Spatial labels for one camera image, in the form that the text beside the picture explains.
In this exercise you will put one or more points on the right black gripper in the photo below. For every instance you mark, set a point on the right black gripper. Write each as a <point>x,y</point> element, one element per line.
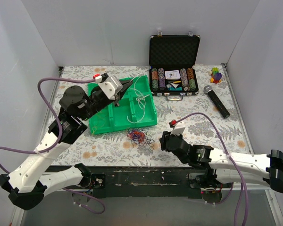
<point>166,141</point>

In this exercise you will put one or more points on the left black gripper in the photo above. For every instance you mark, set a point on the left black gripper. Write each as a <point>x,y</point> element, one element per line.
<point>127,86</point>

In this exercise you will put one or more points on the green compartment tray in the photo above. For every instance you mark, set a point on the green compartment tray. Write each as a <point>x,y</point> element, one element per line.
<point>136,110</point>

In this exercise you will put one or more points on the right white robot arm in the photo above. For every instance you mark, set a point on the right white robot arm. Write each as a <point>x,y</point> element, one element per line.
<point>261,169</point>

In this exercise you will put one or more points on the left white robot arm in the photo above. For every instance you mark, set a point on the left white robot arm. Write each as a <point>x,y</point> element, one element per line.
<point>27,185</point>

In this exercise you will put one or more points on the floral table mat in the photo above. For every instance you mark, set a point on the floral table mat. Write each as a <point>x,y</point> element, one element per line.
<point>204,126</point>

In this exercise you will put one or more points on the black poker chip case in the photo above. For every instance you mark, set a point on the black poker chip case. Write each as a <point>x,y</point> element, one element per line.
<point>171,61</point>

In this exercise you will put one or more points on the black handheld microphone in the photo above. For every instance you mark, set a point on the black handheld microphone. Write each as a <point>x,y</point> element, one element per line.
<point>216,101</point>

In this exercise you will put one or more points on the colourful toy block train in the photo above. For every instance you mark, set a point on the colourful toy block train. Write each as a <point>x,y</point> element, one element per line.
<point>216,76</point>

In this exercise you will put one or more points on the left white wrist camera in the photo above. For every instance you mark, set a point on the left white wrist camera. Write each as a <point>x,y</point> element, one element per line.
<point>110,85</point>

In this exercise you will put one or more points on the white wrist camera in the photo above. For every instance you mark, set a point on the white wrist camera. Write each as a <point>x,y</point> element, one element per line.
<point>177,126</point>
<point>110,85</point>

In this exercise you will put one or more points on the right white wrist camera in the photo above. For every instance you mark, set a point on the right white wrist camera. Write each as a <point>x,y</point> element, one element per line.
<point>177,126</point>

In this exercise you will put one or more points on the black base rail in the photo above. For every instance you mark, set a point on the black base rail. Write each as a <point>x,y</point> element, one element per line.
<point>146,182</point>

